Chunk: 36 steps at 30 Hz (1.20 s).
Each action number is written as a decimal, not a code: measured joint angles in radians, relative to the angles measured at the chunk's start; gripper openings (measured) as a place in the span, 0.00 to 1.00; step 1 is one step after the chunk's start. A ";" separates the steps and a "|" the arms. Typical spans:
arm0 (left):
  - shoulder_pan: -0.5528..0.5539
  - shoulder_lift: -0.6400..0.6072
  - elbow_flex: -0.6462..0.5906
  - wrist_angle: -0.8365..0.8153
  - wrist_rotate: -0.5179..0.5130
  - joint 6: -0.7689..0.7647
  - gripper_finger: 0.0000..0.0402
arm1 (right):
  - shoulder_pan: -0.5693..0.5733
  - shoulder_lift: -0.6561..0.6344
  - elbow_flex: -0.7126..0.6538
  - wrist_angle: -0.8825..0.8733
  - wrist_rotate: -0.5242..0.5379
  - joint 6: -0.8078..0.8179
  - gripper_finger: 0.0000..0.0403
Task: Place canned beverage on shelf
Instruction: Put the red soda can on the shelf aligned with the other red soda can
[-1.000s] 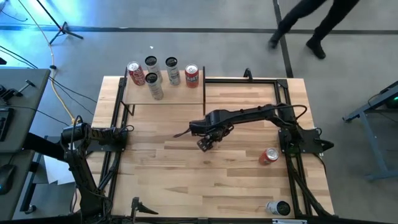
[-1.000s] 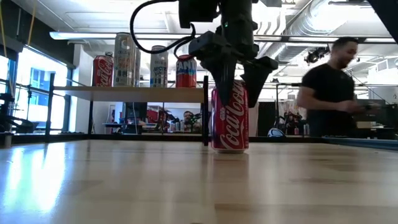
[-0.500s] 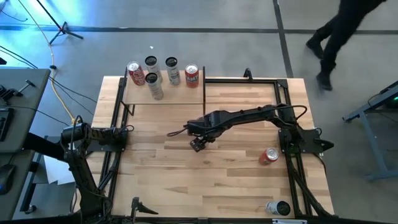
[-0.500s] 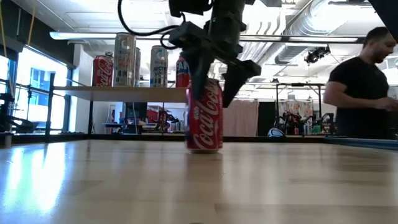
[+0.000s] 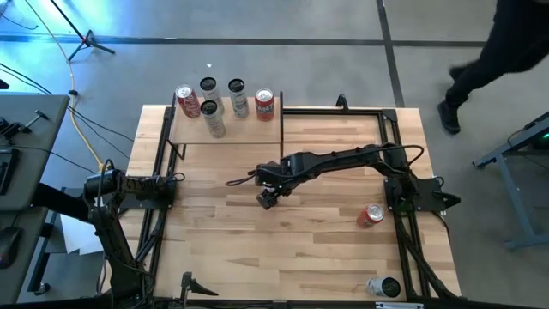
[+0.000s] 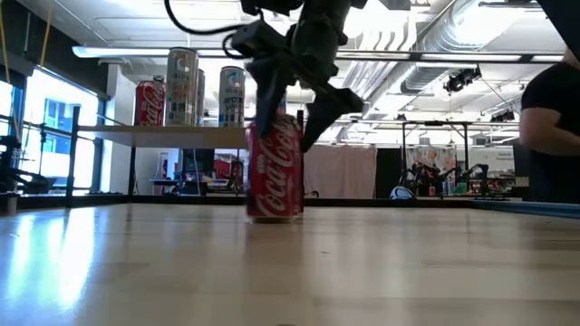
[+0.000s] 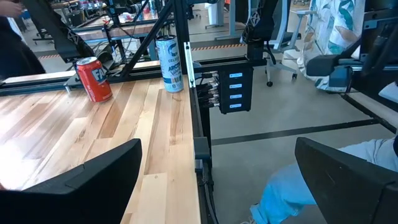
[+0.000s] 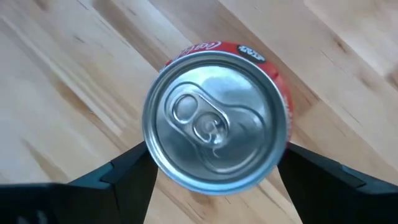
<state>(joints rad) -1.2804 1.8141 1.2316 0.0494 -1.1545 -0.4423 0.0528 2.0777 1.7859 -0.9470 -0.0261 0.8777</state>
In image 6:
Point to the Celsius Tropical Vibe can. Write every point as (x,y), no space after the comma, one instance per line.
(181,90)

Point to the white and blue ball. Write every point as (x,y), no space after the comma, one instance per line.
(401,193)

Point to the colourful art poster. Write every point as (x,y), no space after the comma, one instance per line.
(430,156)

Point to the black metal rack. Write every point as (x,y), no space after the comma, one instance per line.
(435,122)

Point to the black spotlight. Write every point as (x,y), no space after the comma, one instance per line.
(503,116)
(462,79)

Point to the bright window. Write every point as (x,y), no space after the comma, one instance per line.
(54,117)

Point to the red Fanta can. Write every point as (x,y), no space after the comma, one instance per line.
(283,105)

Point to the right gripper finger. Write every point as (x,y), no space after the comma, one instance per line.
(333,108)
(271,86)

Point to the white wall sign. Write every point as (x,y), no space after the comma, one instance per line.
(494,158)

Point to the black stand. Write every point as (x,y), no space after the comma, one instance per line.
(6,158)

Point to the grey post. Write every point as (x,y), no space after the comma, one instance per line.
(11,204)

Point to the silver ventilation duct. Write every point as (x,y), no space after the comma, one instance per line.
(453,41)

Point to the black metal rig frame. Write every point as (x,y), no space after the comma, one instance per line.
(362,202)

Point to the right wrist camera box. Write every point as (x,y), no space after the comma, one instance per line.
(258,41)

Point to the Celsius Arctic Vibe can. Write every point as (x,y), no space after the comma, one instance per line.
(231,99)

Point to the red Coca-Cola can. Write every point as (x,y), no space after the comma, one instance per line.
(151,106)
(276,181)

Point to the person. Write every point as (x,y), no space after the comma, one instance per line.
(550,90)

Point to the long white light bar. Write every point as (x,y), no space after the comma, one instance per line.
(127,51)

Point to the wooden shelf black metal legs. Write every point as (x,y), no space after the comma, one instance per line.
(181,137)

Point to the white curtain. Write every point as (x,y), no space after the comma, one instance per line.
(340,172)

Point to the black cabinet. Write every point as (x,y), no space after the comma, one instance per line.
(199,163)

